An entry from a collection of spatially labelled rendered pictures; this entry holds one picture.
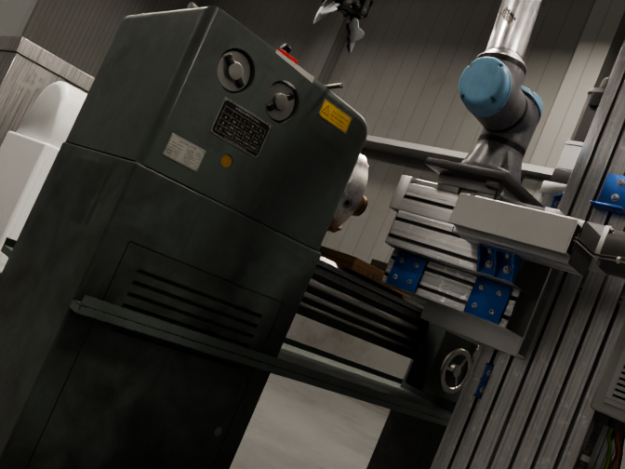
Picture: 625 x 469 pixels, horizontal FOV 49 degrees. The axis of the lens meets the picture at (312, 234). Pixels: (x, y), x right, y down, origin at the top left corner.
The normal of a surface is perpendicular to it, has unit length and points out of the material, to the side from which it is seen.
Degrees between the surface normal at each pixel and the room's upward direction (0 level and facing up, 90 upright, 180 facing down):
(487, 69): 97
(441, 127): 90
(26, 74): 90
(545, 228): 90
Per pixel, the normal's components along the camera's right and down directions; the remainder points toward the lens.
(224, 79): 0.61, 0.20
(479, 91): -0.60, -0.18
